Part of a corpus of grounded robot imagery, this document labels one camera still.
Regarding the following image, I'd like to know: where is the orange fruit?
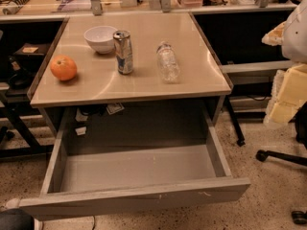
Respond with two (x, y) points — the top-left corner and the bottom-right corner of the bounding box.
(50, 55), (77, 81)

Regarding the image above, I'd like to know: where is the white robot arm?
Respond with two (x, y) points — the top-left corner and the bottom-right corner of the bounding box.
(262, 0), (307, 128)

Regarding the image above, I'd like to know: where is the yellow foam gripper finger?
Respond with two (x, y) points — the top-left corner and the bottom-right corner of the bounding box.
(263, 63), (307, 125)

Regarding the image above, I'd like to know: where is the grey side shelf right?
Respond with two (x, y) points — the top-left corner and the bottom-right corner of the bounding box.
(222, 60), (293, 85)

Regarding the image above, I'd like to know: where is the silver blue drink can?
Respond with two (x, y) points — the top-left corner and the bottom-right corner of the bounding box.
(113, 30), (133, 75)

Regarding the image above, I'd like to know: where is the clear plastic water bottle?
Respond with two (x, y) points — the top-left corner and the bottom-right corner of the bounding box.
(156, 41), (180, 83)

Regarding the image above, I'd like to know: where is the black office chair base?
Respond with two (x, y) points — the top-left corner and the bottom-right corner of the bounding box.
(256, 103), (307, 225)

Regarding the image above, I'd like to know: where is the open grey top drawer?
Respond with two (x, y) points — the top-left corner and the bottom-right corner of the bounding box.
(20, 104), (250, 220)

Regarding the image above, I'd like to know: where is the white ceramic bowl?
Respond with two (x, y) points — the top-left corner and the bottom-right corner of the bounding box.
(83, 26), (117, 54)

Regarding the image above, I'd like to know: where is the dark box on left shelf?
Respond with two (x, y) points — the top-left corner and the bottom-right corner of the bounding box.
(13, 43), (50, 57)

